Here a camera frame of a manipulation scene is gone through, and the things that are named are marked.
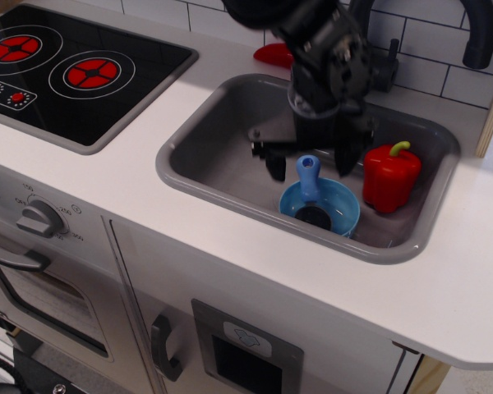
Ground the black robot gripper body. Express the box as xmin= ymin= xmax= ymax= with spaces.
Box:
xmin=248 ymin=88 xmax=376 ymax=158

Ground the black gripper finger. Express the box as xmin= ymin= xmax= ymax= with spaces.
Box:
xmin=265 ymin=153 xmax=286 ymax=181
xmin=334 ymin=140 xmax=366 ymax=177

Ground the blue handled grey spoon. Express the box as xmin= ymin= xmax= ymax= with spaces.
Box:
xmin=295 ymin=155 xmax=333 ymax=231

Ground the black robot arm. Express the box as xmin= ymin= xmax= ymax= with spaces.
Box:
xmin=224 ymin=1 xmax=376 ymax=181

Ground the light blue bowl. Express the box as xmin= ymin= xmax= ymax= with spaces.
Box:
xmin=279 ymin=177 xmax=361 ymax=238

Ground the grey sink basin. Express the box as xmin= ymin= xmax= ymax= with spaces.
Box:
xmin=156 ymin=74 xmax=460 ymax=264

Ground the red object behind sink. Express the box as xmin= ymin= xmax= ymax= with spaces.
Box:
xmin=253 ymin=43 xmax=294 ymax=69

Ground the red toy bell pepper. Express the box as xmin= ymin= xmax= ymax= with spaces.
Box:
xmin=362 ymin=141 xmax=422 ymax=213

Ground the dark grey faucet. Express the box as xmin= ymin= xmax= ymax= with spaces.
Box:
xmin=348 ymin=1 xmax=493 ymax=107

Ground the grey dispenser panel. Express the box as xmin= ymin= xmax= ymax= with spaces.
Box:
xmin=191 ymin=299 xmax=304 ymax=394

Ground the black toy stovetop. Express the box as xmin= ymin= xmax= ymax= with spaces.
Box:
xmin=0 ymin=5 xmax=198 ymax=155

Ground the grey oven knob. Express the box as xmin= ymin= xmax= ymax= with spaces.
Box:
xmin=16 ymin=199 xmax=64 ymax=238

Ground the oven door window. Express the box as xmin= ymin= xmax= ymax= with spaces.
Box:
xmin=0 ymin=264 xmax=108 ymax=358

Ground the grey cabinet door handle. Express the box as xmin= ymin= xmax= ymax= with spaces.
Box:
xmin=150 ymin=314 xmax=183 ymax=382

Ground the grey oven door handle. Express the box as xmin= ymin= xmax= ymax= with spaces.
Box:
xmin=0 ymin=246 xmax=51 ymax=272

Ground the black cable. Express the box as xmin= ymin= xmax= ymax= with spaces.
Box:
xmin=0 ymin=351 xmax=36 ymax=394

